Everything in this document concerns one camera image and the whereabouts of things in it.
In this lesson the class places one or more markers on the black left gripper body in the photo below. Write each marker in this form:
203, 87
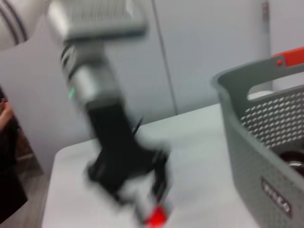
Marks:
118, 154

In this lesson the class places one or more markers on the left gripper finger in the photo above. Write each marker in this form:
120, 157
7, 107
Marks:
133, 204
162, 175

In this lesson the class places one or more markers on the small red building brick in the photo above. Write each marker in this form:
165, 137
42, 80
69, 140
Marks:
156, 216

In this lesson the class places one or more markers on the grey-green perforated storage bin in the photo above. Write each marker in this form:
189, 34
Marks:
249, 154

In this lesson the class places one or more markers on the person in dark clothes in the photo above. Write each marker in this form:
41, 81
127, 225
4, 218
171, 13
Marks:
9, 166

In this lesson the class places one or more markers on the black clay teapot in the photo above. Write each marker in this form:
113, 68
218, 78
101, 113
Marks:
292, 162

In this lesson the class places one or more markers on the orange plastic crate rim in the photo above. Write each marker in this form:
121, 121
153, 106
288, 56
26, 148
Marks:
292, 57

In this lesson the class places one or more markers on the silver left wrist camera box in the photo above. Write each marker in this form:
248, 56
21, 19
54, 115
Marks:
95, 16

